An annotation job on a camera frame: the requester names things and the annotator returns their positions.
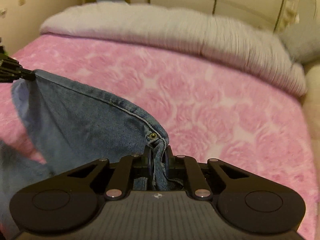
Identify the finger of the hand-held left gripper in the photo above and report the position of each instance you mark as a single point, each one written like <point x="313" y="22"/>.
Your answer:
<point x="15" y="72"/>

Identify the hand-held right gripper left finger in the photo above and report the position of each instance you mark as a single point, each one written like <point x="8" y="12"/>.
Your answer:
<point x="149" y="161"/>

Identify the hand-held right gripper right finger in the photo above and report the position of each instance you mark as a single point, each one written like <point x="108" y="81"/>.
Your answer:
<point x="167" y="161"/>

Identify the blue denim jeans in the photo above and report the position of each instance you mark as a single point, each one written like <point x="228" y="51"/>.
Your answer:
<point x="75" y="117"/>

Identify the pink floral blanket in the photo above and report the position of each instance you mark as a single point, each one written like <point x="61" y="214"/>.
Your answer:
<point x="212" y="105"/>

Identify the grey white folded quilt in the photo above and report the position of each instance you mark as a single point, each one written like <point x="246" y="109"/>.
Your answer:
<point x="175" y="30"/>

